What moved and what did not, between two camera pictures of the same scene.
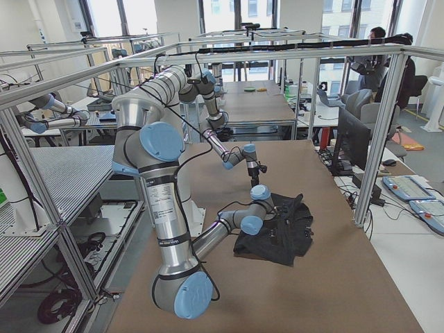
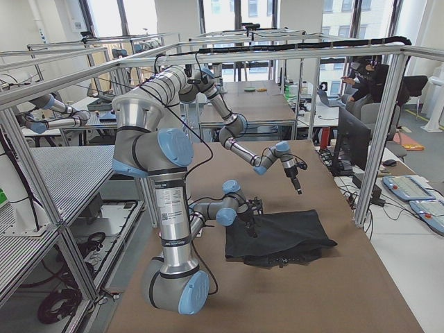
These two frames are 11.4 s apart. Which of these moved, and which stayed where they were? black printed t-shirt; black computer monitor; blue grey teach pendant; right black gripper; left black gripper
Moved: black printed t-shirt; right black gripper; left black gripper
Stayed: black computer monitor; blue grey teach pendant
